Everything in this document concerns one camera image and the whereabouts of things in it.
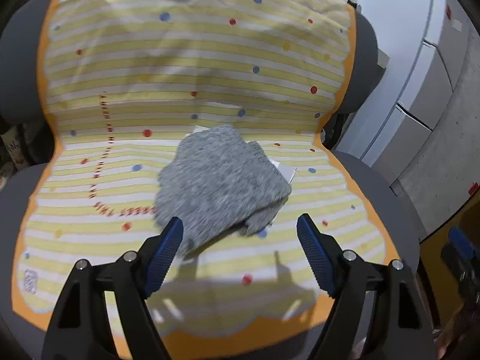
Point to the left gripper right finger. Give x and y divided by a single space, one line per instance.
399 327

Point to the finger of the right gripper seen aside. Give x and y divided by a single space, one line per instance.
461 257

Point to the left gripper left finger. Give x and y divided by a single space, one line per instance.
79 327

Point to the grey knitted cloth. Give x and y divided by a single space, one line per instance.
219 184

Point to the grey refrigerator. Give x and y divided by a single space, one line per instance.
425 42

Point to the grey office chair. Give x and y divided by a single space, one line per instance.
22 339

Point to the yellow striped cloth cover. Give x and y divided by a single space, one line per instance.
121 83

